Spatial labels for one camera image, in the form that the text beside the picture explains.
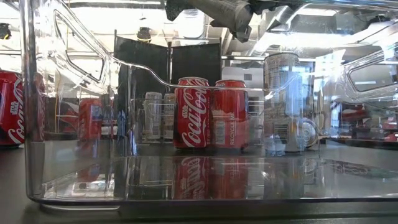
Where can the small wall vent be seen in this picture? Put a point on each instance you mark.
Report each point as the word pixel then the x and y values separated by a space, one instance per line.
pixel 247 77

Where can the black dome fixture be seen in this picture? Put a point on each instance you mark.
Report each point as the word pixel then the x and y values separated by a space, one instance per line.
pixel 144 34

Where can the silver ventilation duct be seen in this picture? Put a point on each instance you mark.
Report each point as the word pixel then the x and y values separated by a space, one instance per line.
pixel 311 40

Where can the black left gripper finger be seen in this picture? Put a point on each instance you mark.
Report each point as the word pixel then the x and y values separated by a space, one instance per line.
pixel 244 35

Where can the red Coca-Cola can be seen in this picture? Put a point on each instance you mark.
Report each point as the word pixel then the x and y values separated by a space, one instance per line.
pixel 191 112
pixel 230 113
pixel 11 109

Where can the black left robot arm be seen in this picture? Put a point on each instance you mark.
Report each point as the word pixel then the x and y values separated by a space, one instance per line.
pixel 174 9

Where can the red Fanta can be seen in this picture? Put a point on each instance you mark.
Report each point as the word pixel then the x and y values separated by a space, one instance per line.
pixel 88 121

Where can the white Celsius can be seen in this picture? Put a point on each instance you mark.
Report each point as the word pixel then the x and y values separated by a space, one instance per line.
pixel 168 115
pixel 310 132
pixel 281 102
pixel 153 115

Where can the black ceiling fixture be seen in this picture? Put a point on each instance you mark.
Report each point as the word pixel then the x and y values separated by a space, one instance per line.
pixel 4 31

